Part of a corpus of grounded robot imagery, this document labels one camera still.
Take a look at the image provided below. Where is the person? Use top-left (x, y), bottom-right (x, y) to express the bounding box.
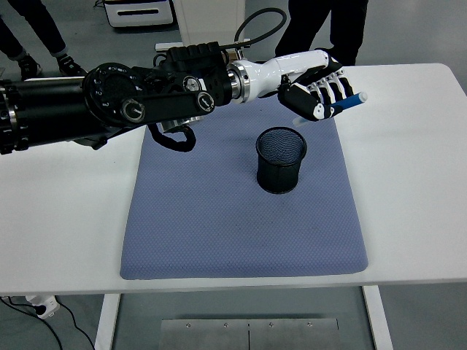
top-left (274, 0), bottom-right (369, 67)
top-left (0, 0), bottom-right (90, 79)

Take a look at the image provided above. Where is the white pedestal column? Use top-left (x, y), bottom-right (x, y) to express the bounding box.
top-left (174, 0), bottom-right (246, 52)

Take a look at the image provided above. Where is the blue marker with clear cap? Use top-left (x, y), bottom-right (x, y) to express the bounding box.
top-left (293, 91), bottom-right (368, 127)

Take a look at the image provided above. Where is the white power strip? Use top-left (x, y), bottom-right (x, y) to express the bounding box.
top-left (25, 294), bottom-right (61, 321)

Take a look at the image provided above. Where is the blue-grey textured mat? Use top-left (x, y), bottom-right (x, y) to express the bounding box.
top-left (120, 93), bottom-right (368, 280)

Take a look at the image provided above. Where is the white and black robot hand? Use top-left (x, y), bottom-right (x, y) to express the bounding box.
top-left (244, 49), bottom-right (355, 123)

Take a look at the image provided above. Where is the white table leg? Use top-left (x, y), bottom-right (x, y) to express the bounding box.
top-left (362, 286), bottom-right (394, 350)
top-left (93, 293), bottom-right (121, 350)

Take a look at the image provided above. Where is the black floor cable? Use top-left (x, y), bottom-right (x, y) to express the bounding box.
top-left (57, 302), bottom-right (98, 350)

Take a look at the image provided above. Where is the black mesh pen holder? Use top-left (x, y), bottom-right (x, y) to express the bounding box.
top-left (255, 126), bottom-right (308, 195)

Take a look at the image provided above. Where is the white device with black slot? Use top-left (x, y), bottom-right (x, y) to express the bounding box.
top-left (103, 0), bottom-right (174, 29)

